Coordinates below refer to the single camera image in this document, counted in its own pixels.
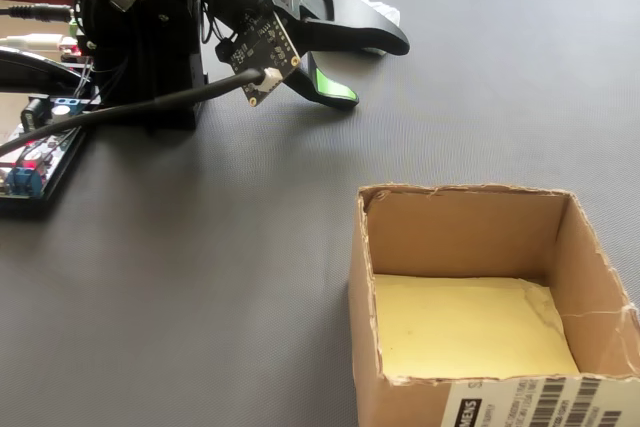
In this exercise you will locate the small board with green terminal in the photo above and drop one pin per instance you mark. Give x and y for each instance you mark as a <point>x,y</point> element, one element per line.
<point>75,44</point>

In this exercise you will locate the light blue yarn-wrapped block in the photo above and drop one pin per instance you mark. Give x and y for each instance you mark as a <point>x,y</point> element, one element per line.
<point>387,9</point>

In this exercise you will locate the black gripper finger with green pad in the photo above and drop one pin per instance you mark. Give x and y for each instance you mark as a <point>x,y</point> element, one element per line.
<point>350,22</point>
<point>332,93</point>

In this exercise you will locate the open cardboard box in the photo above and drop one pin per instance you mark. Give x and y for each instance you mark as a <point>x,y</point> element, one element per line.
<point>400,237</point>

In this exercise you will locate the controller board with blue terminals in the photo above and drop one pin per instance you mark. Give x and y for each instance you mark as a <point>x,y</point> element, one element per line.
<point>35,162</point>

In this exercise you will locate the bare camera circuit board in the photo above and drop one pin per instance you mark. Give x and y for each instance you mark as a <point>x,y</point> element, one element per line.
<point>265,47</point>

